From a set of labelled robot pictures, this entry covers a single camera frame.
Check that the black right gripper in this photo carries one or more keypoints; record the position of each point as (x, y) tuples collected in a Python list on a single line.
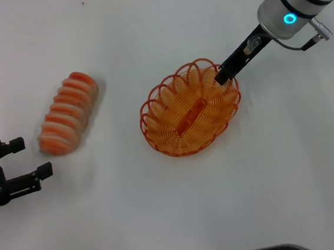
[(244, 52)]

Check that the orange striped bread loaf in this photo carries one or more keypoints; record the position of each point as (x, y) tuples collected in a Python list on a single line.
[(65, 117)]

